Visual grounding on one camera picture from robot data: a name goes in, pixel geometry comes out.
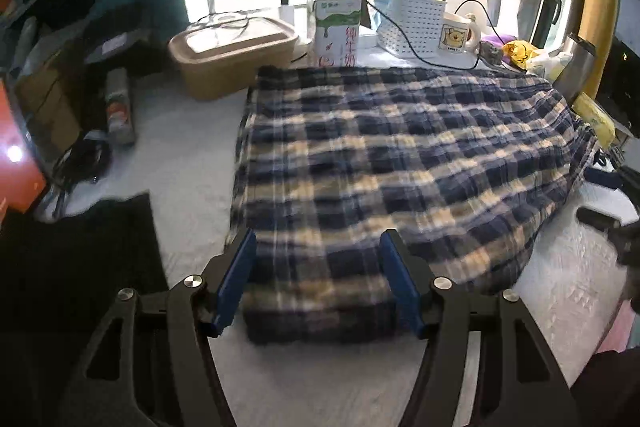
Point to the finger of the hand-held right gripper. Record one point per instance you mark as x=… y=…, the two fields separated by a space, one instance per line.
x=597 y=216
x=607 y=177

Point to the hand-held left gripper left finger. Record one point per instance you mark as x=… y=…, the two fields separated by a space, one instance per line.
x=235 y=279

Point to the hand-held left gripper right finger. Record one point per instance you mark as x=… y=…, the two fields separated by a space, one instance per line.
x=400 y=279

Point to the plaid pants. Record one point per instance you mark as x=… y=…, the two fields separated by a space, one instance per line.
x=400 y=167

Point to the yellow tissue pack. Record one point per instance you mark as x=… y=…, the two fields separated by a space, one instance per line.
x=595 y=117

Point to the steel thermos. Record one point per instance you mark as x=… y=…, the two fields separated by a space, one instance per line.
x=575 y=67

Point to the yellow and white plastic bag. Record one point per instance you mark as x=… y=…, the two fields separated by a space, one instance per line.
x=550 y=63

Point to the yellow curtain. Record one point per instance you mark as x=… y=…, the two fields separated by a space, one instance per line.
x=600 y=7

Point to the purple cloth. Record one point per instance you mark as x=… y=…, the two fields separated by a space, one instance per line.
x=492 y=40

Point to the cartoon bear mug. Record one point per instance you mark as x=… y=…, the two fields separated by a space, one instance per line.
x=457 y=36

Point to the spray can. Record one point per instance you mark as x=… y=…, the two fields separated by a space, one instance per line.
x=120 y=107

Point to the brown lunch box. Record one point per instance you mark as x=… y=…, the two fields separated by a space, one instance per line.
x=230 y=62

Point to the tablet with orange screen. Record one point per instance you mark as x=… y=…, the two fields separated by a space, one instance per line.
x=20 y=157

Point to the white plastic basket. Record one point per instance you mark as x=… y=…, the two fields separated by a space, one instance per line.
x=410 y=27

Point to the milk carton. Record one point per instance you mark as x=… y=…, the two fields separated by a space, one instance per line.
x=337 y=32

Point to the cardboard box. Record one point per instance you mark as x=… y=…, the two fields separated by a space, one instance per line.
x=47 y=97

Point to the white charger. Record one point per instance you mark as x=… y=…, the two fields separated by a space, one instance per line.
x=287 y=17

